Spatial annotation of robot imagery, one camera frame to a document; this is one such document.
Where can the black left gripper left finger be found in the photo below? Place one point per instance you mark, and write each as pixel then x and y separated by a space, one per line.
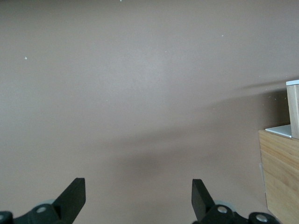
pixel 67 205

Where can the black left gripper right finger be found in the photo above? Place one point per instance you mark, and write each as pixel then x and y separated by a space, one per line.
pixel 203 205

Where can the white wooden drawer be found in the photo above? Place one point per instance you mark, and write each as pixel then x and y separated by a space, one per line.
pixel 294 109

